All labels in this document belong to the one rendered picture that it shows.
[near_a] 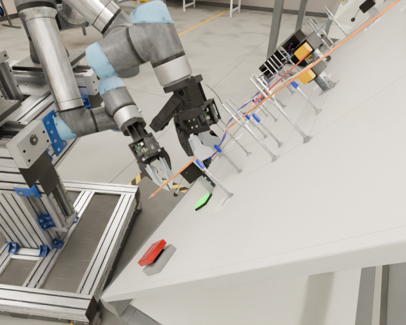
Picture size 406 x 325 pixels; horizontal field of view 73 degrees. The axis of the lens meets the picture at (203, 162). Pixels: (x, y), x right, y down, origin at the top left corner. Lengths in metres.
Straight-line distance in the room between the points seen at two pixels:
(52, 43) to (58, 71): 0.07
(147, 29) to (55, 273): 1.41
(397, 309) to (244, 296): 0.36
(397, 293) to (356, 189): 0.49
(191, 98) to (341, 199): 0.40
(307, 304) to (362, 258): 0.66
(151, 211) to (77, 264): 0.65
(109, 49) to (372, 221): 0.54
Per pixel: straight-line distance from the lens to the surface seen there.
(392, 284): 0.77
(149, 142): 0.74
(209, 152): 0.62
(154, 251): 0.54
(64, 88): 0.90
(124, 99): 0.81
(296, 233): 0.29
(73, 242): 1.82
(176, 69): 0.59
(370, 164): 0.31
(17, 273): 1.83
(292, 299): 0.89
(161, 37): 0.59
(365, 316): 0.94
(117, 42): 0.62
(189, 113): 0.59
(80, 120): 0.90
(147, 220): 2.05
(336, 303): 0.92
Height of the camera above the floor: 1.58
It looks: 40 degrees down
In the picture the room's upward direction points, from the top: straight up
